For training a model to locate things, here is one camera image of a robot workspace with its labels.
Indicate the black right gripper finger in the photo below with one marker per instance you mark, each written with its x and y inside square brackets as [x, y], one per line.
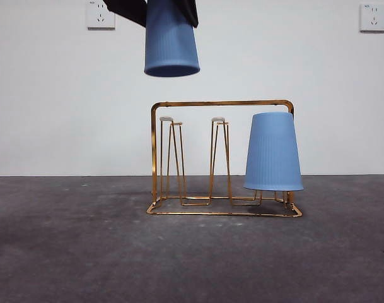
[131, 8]

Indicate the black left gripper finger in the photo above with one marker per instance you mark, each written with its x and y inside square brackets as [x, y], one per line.
[191, 11]

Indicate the blue ribbed plastic cup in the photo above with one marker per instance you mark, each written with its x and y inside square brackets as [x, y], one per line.
[171, 47]
[273, 151]

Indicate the white wall socket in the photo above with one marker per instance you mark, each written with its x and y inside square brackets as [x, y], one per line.
[373, 18]
[97, 19]

